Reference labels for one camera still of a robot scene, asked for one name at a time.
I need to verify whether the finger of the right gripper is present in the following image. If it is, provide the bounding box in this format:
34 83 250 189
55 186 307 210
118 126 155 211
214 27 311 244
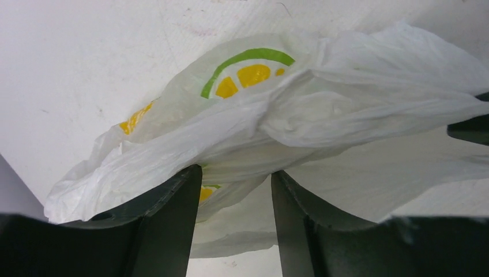
447 114 488 146

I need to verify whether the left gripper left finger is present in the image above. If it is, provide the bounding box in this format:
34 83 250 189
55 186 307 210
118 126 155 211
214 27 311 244
1 165 202 276

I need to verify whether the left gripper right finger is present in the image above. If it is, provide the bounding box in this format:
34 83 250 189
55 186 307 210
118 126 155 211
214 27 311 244
271 171 488 276

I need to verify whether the white plastic bag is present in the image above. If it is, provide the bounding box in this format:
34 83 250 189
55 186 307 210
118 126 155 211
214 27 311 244
44 23 488 258

